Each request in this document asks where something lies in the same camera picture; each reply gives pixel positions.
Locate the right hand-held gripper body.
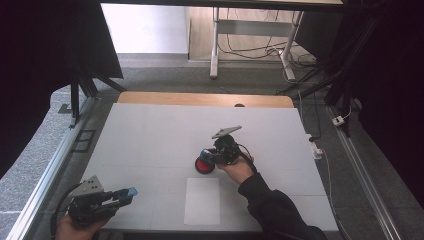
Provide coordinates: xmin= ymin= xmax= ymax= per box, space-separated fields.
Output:
xmin=211 ymin=125 xmax=243 ymax=165

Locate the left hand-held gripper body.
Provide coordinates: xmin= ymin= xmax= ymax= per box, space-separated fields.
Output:
xmin=68 ymin=175 xmax=116 ymax=228

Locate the round red ink pad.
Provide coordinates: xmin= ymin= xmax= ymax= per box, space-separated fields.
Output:
xmin=194 ymin=156 xmax=216 ymax=175

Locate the white paper sheet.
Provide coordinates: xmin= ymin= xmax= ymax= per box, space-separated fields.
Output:
xmin=183 ymin=177 xmax=221 ymax=226

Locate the person's right hand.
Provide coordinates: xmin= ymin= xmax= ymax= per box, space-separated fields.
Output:
xmin=216 ymin=154 xmax=257 ymax=186

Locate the person's left hand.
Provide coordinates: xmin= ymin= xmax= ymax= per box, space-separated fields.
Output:
xmin=54 ymin=213 xmax=108 ymax=240

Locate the white table mat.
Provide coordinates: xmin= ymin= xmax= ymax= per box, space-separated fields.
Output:
xmin=83 ymin=102 xmax=340 ymax=233

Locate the wooden table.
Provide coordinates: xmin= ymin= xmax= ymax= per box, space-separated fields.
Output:
xmin=117 ymin=91 xmax=295 ymax=109

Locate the black metal stand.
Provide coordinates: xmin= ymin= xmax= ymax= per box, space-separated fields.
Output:
xmin=275 ymin=0 xmax=388 ymax=138
xmin=60 ymin=49 xmax=127 ymax=130

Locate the black curtain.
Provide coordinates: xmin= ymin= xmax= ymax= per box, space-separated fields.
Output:
xmin=0 ymin=0 xmax=125 ymax=179
xmin=333 ymin=0 xmax=424 ymax=208

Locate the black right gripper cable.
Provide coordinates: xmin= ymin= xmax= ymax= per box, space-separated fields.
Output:
xmin=235 ymin=143 xmax=258 ymax=175

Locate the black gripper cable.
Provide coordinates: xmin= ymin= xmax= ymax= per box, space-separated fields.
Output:
xmin=235 ymin=143 xmax=258 ymax=175
xmin=49 ymin=182 xmax=83 ymax=240

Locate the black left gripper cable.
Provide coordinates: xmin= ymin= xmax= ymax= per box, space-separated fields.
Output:
xmin=49 ymin=182 xmax=83 ymax=240

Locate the aluminium rail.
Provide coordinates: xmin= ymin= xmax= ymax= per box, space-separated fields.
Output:
xmin=6 ymin=96 xmax=98 ymax=240
xmin=325 ymin=105 xmax=400 ymax=240

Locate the tangle of black cables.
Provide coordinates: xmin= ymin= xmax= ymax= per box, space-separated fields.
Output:
xmin=217 ymin=8 xmax=318 ymax=69

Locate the thin white cable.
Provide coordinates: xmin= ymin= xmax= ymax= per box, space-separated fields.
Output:
xmin=320 ymin=149 xmax=353 ymax=240

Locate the white desk frame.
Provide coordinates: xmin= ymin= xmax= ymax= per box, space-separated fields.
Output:
xmin=209 ymin=6 xmax=305 ymax=81

